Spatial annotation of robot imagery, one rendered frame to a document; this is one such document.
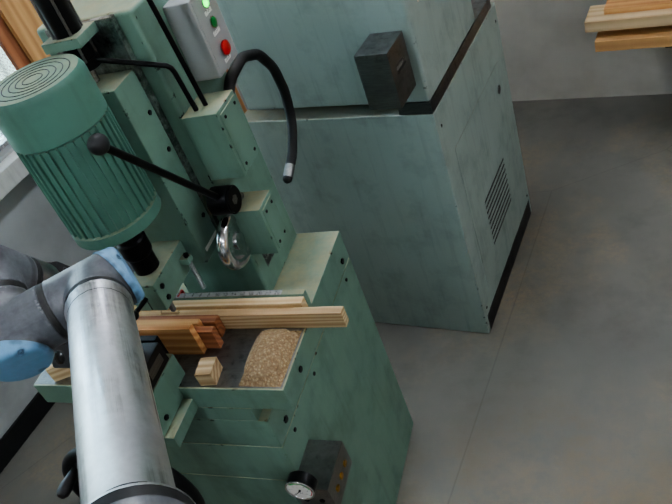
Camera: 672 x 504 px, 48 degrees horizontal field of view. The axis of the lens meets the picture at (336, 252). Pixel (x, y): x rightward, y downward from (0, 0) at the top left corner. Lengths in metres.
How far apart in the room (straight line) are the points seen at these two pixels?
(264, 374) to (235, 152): 0.43
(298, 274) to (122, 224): 0.54
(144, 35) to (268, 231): 0.46
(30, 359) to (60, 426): 1.99
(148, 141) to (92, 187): 0.17
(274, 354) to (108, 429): 0.72
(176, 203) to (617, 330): 1.55
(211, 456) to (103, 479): 1.01
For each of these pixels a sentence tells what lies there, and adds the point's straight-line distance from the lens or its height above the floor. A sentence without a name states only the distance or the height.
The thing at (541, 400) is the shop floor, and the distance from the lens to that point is 2.42.
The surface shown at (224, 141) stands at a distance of 1.50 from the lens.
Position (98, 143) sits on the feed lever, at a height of 1.43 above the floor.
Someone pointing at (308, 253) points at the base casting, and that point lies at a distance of 1.86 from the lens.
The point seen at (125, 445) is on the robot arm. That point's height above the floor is 1.41.
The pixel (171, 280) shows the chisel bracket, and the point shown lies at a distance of 1.57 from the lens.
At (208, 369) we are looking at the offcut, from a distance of 1.49.
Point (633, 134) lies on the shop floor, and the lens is 3.40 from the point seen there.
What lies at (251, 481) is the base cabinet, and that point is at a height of 0.58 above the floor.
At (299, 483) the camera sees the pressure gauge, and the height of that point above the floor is 0.69.
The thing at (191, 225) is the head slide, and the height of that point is 1.10.
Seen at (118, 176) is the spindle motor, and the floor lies 1.31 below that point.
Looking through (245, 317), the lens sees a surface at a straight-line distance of 1.55.
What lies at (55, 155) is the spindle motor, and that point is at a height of 1.40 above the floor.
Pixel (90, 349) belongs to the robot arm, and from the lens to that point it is 0.91.
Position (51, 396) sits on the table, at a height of 0.86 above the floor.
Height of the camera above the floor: 1.91
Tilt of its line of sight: 38 degrees down
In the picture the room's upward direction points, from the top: 22 degrees counter-clockwise
